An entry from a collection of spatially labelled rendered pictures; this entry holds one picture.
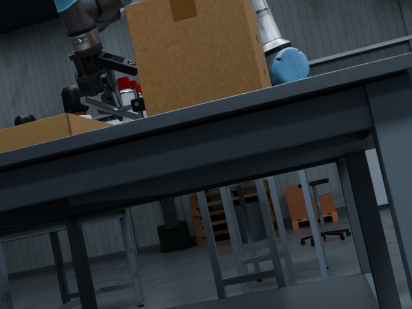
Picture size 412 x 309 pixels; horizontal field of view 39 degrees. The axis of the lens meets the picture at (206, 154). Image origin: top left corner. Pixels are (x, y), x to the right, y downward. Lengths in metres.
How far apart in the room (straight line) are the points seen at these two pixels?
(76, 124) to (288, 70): 0.83
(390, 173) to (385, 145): 0.04
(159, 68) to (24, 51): 11.08
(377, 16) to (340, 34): 0.68
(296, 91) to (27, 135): 0.41
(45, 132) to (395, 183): 0.51
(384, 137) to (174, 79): 0.50
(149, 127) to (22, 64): 11.41
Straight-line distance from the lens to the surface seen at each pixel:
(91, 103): 1.28
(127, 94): 1.66
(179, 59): 1.19
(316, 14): 10.74
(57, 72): 11.84
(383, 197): 9.63
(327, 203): 9.24
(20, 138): 0.94
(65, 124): 0.91
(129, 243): 4.71
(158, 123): 0.83
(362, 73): 0.81
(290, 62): 1.64
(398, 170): 0.83
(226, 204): 3.88
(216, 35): 1.18
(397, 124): 0.84
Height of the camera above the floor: 0.70
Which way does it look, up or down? 4 degrees up
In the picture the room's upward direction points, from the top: 12 degrees counter-clockwise
